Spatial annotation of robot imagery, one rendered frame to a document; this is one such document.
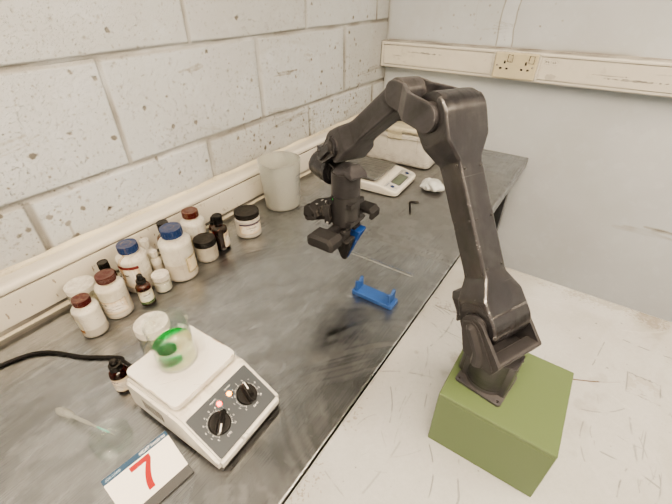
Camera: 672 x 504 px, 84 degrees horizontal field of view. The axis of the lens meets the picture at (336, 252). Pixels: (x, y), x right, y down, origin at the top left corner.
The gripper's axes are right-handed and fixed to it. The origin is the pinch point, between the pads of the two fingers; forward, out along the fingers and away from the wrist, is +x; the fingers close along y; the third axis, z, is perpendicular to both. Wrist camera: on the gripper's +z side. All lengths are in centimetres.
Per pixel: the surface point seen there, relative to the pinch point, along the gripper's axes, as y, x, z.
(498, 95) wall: -108, -10, 0
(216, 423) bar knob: 41.3, 5.9, -5.4
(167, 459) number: 47.9, 9.2, -1.9
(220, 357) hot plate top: 34.6, 2.4, 0.5
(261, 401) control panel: 34.4, 7.6, -7.3
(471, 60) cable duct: -103, -22, 12
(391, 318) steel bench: 3.5, 11.2, -14.0
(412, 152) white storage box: -71, 5, 17
